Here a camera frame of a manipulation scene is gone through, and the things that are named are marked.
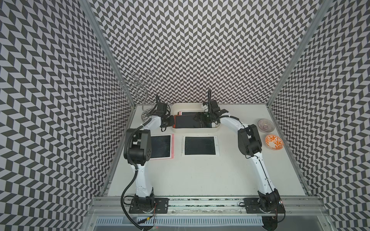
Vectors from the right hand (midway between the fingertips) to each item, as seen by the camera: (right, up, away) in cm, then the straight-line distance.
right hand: (198, 119), depth 105 cm
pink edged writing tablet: (-24, -18, -11) cm, 32 cm away
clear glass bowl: (+48, -5, -3) cm, 49 cm away
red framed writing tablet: (-5, -2, -2) cm, 5 cm away
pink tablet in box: (-6, +5, +4) cm, 9 cm away
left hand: (-18, -2, -4) cm, 19 cm away
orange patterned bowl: (+49, -15, -11) cm, 53 cm away
